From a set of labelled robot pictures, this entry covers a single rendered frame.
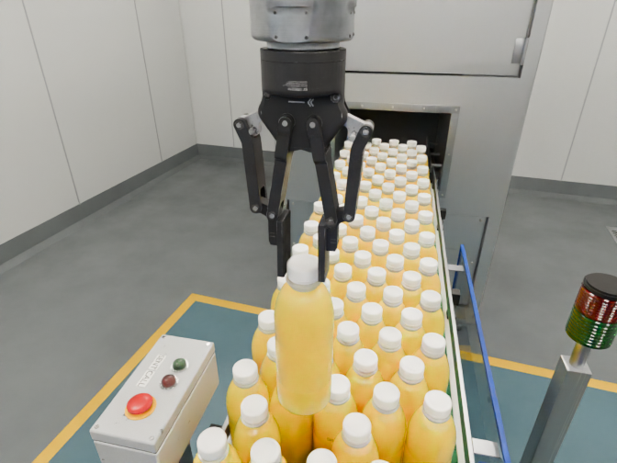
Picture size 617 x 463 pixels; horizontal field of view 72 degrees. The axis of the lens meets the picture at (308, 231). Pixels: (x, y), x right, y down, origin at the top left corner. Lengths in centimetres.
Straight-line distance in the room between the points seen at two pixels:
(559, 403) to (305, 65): 71
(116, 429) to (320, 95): 53
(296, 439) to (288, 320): 31
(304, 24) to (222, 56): 461
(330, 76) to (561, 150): 428
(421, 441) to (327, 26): 57
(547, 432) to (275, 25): 80
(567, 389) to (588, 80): 382
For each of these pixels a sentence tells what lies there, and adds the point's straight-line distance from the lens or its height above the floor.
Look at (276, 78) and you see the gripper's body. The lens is 37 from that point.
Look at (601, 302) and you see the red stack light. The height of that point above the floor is 124.
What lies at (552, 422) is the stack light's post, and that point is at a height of 98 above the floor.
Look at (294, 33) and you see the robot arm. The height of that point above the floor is 160.
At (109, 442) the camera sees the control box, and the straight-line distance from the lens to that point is 71.
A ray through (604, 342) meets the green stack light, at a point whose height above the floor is 118.
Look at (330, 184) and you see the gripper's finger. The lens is 41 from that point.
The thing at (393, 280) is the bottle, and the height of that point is 107.
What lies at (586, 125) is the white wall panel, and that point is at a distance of 458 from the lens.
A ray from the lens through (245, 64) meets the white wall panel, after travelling 484.
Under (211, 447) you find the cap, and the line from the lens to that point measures 63.
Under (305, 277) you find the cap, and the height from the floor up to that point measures 135.
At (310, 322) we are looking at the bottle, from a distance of 48.
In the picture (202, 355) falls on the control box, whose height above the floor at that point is 110.
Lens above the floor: 162
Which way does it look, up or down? 28 degrees down
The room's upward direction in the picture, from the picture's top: straight up
